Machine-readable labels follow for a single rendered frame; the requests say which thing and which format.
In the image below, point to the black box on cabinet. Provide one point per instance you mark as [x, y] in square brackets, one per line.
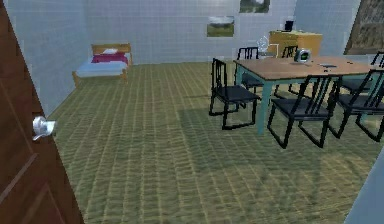
[289, 25]

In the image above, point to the black chair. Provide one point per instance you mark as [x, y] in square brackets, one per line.
[233, 95]
[360, 83]
[305, 108]
[248, 66]
[361, 101]
[290, 51]

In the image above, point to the wooden table with teal legs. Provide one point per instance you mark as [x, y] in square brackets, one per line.
[300, 68]

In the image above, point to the large brown framed picture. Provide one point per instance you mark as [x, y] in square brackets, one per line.
[366, 30]

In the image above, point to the silver alarm clock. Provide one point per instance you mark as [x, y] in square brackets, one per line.
[302, 55]

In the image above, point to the magenta blanket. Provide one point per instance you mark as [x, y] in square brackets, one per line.
[110, 58]

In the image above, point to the dark green framed picture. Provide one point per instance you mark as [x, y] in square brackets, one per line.
[254, 5]

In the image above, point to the yellow wooden cabinet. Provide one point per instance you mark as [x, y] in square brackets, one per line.
[300, 41]

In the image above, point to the white pillow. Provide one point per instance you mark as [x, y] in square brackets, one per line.
[110, 51]

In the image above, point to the brown wooden room door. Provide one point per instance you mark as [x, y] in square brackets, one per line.
[23, 160]

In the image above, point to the wooden bed with blue mattress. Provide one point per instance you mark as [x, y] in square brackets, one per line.
[101, 68]

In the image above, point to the green landscape framed picture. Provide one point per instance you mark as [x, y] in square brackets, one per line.
[220, 26]

